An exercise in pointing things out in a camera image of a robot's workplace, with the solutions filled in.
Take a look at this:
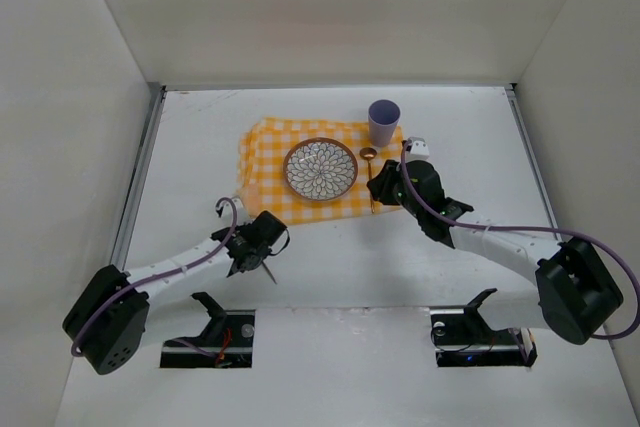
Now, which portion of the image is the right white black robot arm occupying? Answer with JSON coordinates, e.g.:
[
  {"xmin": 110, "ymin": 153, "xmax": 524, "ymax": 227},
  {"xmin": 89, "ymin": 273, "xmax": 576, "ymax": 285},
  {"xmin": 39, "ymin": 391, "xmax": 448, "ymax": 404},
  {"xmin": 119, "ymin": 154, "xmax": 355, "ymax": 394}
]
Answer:
[{"xmin": 367, "ymin": 160, "xmax": 623, "ymax": 345}]

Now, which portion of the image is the yellow white checkered napkin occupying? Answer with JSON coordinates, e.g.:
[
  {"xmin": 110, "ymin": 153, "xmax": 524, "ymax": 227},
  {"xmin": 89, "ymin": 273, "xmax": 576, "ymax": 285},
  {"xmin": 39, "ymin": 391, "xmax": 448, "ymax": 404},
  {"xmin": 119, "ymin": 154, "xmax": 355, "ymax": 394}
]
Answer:
[{"xmin": 237, "ymin": 117, "xmax": 403, "ymax": 226}]

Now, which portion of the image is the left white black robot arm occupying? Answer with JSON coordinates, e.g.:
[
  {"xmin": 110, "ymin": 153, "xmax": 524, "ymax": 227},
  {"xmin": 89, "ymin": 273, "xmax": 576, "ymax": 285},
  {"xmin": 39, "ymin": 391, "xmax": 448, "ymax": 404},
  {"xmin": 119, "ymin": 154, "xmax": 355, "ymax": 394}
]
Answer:
[{"xmin": 62, "ymin": 211, "xmax": 290, "ymax": 375}]

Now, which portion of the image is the left aluminium table rail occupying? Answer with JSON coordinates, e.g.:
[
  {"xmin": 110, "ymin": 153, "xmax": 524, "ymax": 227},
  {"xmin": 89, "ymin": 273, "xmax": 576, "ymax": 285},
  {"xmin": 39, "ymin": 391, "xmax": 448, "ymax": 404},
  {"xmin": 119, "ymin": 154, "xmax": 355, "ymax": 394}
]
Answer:
[{"xmin": 108, "ymin": 82, "xmax": 167, "ymax": 271}]

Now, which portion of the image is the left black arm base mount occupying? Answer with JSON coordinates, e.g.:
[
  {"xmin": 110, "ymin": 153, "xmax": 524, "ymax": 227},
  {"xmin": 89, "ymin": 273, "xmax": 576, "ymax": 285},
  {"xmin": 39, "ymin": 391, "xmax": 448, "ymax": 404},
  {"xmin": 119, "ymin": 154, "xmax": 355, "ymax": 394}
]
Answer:
[{"xmin": 159, "ymin": 292, "xmax": 256, "ymax": 370}]

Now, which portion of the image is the copper coloured spoon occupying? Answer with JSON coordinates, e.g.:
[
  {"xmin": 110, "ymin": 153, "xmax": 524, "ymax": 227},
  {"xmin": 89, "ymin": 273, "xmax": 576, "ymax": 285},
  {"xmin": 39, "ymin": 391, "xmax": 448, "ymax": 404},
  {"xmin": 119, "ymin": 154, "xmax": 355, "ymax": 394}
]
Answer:
[{"xmin": 359, "ymin": 147, "xmax": 377, "ymax": 214}]

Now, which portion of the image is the lilac plastic cup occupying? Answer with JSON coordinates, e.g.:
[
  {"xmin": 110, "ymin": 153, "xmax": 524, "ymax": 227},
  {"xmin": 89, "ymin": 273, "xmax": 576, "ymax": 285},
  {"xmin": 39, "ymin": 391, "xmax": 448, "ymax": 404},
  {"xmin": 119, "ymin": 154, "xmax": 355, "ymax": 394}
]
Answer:
[{"xmin": 368, "ymin": 99, "xmax": 401, "ymax": 147}]

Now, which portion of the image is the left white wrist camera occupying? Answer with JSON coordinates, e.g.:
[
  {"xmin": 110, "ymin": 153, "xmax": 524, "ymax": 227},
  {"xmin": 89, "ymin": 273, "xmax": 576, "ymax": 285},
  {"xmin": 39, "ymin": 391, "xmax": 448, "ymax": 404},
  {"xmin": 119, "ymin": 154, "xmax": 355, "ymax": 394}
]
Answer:
[{"xmin": 232, "ymin": 197, "xmax": 246, "ymax": 214}]

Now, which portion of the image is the aluminium table rail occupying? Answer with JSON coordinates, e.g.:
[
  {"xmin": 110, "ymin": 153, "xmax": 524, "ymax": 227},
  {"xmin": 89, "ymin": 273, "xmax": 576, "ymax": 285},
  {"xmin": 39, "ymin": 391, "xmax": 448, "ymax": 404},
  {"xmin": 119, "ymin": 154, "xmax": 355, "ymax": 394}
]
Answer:
[
  {"xmin": 108, "ymin": 82, "xmax": 167, "ymax": 271},
  {"xmin": 505, "ymin": 84, "xmax": 558, "ymax": 228}
]

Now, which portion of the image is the right aluminium table rail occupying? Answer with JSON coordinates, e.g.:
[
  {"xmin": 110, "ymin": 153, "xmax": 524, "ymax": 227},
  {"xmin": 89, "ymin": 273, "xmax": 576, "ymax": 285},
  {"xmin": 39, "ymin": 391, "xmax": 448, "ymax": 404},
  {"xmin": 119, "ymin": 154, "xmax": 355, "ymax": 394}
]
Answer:
[{"xmin": 505, "ymin": 84, "xmax": 558, "ymax": 228}]

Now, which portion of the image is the floral patterned ceramic plate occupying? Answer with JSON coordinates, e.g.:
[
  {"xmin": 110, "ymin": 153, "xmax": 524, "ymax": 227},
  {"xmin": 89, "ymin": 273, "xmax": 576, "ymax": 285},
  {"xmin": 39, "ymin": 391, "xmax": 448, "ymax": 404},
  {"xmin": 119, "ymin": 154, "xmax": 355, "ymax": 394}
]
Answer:
[{"xmin": 283, "ymin": 137, "xmax": 358, "ymax": 202}]

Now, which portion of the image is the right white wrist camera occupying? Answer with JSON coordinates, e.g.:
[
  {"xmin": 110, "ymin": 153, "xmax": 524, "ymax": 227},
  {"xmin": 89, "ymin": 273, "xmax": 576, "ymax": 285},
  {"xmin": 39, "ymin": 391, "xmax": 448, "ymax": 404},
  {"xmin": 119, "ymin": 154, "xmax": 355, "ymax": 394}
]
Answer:
[{"xmin": 403, "ymin": 137, "xmax": 430, "ymax": 162}]

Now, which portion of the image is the silver metal fork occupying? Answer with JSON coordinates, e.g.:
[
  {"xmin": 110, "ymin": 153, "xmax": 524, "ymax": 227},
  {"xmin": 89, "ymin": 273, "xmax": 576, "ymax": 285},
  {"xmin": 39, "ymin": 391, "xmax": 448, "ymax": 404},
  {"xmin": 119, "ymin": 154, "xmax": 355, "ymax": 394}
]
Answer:
[{"xmin": 261, "ymin": 261, "xmax": 278, "ymax": 285}]

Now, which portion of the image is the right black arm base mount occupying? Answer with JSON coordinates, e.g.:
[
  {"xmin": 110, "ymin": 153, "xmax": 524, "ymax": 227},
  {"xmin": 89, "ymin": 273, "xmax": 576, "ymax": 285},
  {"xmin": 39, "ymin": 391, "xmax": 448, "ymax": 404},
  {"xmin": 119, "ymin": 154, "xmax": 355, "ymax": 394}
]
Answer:
[{"xmin": 430, "ymin": 307, "xmax": 538, "ymax": 368}]

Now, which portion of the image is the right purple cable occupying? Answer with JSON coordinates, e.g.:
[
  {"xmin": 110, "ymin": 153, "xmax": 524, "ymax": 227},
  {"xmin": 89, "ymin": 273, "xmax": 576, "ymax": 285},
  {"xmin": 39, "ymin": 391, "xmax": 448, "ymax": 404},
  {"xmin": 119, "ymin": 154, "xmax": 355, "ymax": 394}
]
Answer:
[{"xmin": 401, "ymin": 136, "xmax": 640, "ymax": 363}]

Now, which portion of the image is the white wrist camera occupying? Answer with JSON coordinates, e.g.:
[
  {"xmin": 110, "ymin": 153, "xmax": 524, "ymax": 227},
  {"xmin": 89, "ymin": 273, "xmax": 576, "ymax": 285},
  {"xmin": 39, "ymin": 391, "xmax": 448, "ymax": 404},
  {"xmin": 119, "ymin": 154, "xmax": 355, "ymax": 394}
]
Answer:
[
  {"xmin": 232, "ymin": 197, "xmax": 246, "ymax": 214},
  {"xmin": 403, "ymin": 137, "xmax": 430, "ymax": 162}
]

